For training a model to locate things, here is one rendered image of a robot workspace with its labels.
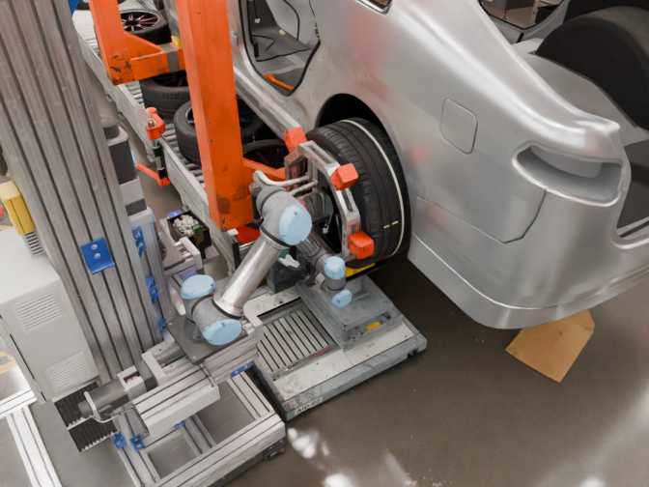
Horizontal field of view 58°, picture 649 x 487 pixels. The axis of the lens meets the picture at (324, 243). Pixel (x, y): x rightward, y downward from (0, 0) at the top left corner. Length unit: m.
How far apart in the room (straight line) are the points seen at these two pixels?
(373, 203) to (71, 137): 1.18
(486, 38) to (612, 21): 1.54
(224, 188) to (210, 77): 0.57
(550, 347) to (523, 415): 0.47
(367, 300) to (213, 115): 1.21
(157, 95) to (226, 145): 1.82
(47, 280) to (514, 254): 1.45
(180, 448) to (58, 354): 0.78
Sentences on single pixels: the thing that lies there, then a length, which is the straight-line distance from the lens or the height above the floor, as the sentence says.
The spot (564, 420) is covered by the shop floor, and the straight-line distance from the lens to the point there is 3.10.
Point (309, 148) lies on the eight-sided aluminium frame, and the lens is 2.51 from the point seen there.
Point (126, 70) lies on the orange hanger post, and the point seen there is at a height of 0.62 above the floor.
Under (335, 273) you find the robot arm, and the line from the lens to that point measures 2.10.
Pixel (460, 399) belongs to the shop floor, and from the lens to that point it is 3.03.
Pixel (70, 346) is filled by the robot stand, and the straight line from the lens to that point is 2.09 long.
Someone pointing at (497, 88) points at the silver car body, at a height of 1.64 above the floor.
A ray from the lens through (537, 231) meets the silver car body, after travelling 1.95.
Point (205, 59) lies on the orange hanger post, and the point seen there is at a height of 1.43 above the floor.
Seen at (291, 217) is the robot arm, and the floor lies 1.34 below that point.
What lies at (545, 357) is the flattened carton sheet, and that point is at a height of 0.01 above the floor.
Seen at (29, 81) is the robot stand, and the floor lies 1.80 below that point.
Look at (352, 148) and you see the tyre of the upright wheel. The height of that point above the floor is 1.17.
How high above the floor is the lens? 2.44
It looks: 41 degrees down
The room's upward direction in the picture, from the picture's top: straight up
